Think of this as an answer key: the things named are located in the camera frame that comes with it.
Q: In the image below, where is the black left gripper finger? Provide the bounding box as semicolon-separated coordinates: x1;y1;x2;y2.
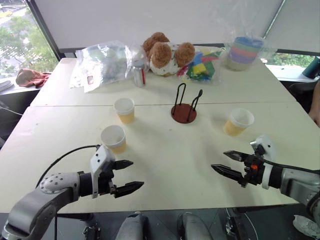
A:
114;159;134;171
114;181;145;199

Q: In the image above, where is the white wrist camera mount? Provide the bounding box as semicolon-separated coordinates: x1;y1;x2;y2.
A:
249;134;277;190
89;144;117;199

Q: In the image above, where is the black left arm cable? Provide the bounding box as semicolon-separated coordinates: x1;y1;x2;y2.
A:
35;144;101;189

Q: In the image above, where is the silver can with red label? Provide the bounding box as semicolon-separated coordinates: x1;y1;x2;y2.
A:
132;65;147;88

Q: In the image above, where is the bag of colourful blocks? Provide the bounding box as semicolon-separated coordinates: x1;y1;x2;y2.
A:
175;48;224;86

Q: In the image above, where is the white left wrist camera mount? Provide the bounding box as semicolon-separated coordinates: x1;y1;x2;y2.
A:
89;144;117;199

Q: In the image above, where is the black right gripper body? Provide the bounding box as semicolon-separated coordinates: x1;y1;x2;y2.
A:
239;144;266;187

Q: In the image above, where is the grey rounded robot leg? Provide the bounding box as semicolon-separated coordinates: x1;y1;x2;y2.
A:
176;211;214;240
115;211;151;240

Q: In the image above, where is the clear plastic bag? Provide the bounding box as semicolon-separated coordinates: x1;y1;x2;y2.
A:
69;43;134;94

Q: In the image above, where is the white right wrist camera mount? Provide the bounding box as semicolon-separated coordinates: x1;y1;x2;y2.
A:
249;134;277;190

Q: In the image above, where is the dark teal bottle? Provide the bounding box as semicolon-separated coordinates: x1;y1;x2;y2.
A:
301;55;320;79

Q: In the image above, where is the brown cloth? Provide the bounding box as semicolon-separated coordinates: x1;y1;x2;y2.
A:
15;68;52;89

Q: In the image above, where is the stack of coloured bowls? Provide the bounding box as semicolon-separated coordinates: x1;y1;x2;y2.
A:
226;36;265;72

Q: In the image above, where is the crumpled white wrapper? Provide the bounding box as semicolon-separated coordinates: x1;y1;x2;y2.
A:
292;214;320;238

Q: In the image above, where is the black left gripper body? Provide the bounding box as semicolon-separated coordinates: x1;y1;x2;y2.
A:
98;160;118;198

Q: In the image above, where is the clear plastic bag around bowls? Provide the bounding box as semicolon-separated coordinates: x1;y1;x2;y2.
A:
213;7;278;73

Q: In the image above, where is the yellow white paper cup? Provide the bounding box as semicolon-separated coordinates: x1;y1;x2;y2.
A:
100;124;128;155
223;107;255;138
113;97;136;125

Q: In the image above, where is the red metal cup holder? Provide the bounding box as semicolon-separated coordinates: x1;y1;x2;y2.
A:
170;82;204;124

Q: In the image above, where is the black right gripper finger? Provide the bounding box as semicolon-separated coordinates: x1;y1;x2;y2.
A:
210;163;245;186
222;150;249;162

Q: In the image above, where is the brown white plush toy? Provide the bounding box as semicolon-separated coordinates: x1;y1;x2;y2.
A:
141;31;197;77

